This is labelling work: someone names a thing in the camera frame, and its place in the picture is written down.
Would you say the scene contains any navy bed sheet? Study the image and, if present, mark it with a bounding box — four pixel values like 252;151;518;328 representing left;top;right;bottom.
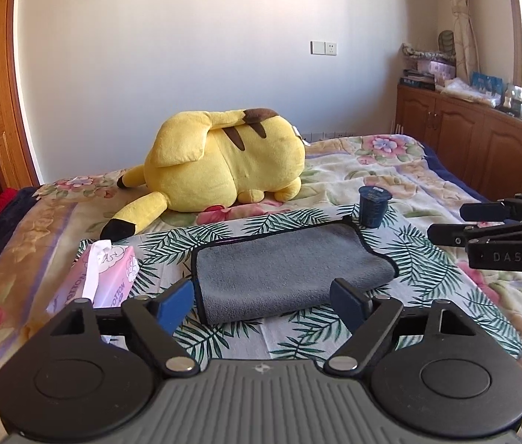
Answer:
422;142;477;197

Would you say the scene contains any wooden cabinet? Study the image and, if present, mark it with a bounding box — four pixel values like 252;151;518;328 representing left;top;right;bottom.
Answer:
395;84;522;204

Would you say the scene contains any palm leaf printed cloth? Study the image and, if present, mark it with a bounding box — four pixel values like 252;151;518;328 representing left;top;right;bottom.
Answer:
76;206;522;367

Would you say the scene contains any dark blue cup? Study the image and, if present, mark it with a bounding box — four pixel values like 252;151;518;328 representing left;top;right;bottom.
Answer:
357;185;390;229

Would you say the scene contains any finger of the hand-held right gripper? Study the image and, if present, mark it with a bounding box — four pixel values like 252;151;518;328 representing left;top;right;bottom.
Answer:
459;193;522;222
428;219;522;247

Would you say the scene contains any blue box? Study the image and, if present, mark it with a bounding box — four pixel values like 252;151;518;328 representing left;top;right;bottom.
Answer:
471;71;505;98

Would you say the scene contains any floral curtain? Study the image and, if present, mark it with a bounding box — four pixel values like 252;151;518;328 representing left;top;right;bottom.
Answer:
441;0;481;86

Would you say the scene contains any stack of books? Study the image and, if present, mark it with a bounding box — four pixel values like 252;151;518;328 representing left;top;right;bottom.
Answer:
399;69;438;91

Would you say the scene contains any pink tissue pack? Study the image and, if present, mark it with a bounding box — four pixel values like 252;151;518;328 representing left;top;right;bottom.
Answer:
47;239;140;316

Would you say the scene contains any floral box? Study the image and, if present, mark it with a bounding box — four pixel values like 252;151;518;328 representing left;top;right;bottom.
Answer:
416;58;456;79

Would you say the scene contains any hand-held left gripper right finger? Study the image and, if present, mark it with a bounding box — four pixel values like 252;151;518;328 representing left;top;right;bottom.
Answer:
324;277;475;376

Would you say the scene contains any yellow plush toy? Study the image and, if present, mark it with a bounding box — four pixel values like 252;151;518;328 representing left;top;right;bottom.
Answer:
100;108;307;241

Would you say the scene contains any white cloth bundle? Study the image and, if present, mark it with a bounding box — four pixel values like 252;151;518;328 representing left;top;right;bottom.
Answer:
441;78;480;101

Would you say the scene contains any grey towel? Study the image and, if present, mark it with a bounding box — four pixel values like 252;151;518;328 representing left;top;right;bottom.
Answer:
191;221;399;326

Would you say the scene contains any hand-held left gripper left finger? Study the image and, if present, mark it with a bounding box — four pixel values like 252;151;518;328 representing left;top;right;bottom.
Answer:
50;280;199;377

